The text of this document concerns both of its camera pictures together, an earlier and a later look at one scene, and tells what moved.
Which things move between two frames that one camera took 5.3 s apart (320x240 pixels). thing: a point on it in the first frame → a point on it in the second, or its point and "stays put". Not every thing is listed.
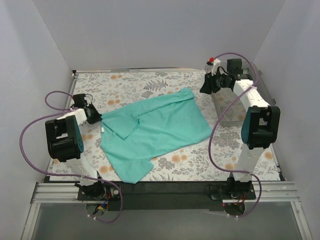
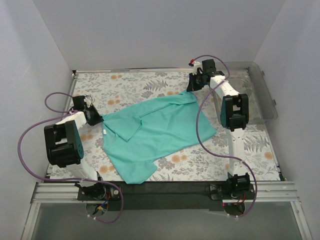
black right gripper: [207, 83] → [194, 83]
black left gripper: [93, 114] stays put
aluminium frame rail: [265, 191] stays put
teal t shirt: [132, 134] stays put
